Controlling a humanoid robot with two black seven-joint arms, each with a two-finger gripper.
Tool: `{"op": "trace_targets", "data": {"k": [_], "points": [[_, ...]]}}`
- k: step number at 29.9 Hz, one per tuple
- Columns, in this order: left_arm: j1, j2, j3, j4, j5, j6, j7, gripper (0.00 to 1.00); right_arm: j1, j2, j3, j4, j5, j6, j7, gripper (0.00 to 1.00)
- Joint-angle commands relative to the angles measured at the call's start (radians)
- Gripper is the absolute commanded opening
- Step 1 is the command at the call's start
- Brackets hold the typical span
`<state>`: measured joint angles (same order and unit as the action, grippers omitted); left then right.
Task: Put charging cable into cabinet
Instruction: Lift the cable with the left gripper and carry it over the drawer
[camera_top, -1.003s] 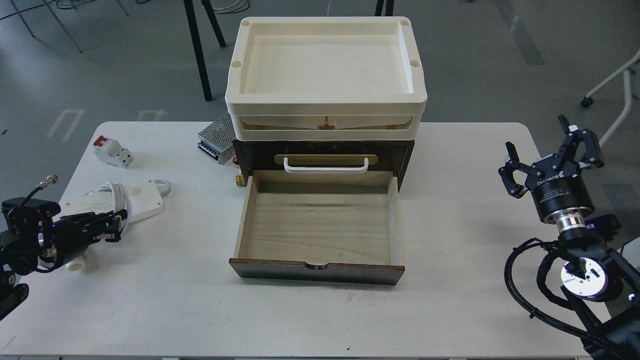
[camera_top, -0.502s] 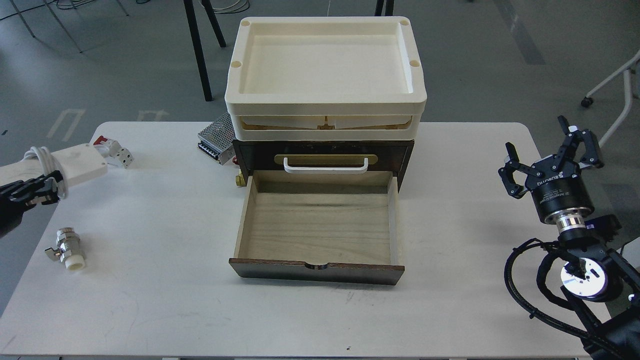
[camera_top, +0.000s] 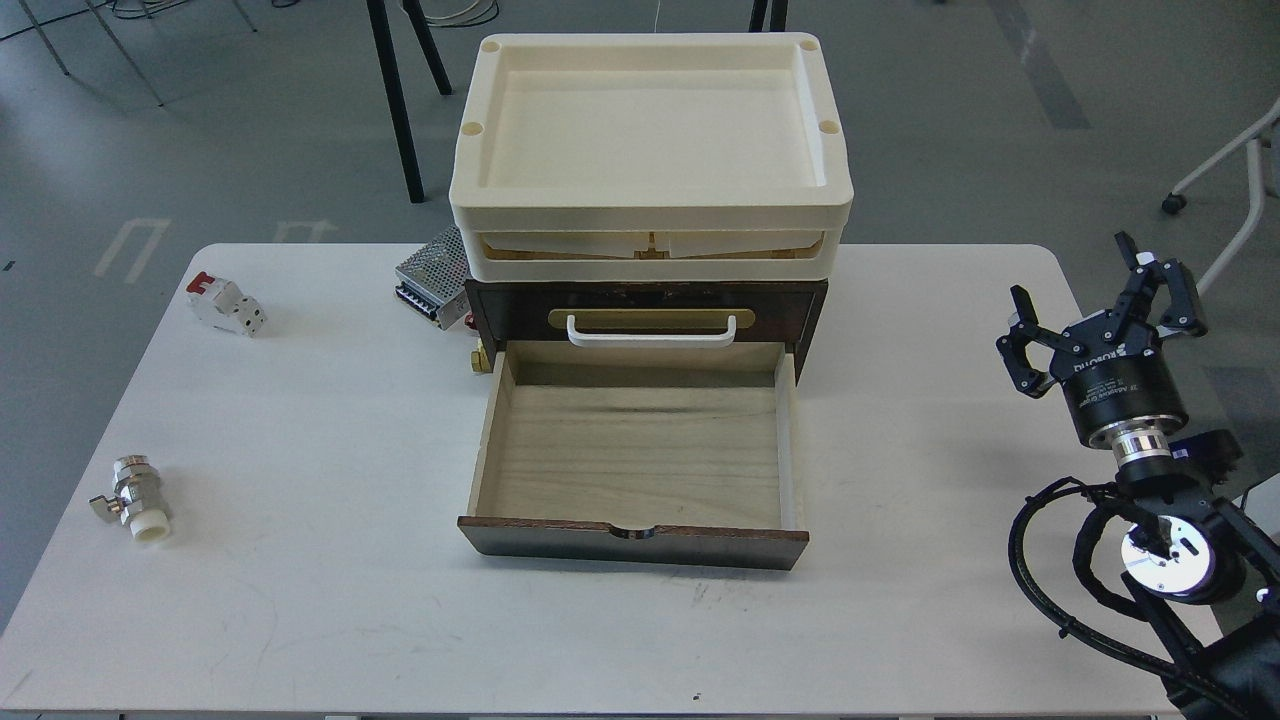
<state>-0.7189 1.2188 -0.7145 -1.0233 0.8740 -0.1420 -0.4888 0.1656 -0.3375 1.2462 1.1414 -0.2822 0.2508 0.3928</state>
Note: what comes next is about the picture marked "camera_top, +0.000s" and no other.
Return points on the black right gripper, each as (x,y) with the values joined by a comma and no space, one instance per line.
(1110,366)

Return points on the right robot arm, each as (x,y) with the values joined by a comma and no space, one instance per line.
(1159,545)

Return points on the open wooden drawer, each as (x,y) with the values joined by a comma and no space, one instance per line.
(679,455)

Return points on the cream plastic tray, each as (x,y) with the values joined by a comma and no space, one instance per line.
(646,158)

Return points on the brass fitting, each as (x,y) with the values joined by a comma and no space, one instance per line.
(480,361)

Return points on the metal mesh power supply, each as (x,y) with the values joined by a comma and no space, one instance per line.
(432,280)

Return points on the red white circuit breaker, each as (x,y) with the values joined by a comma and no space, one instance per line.
(220,303)

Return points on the metal ball valve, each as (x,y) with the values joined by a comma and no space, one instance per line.
(137,503)

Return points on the grey chair legs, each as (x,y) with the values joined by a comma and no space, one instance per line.
(83,37)

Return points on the white drawer handle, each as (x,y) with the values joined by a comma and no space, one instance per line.
(623,340)

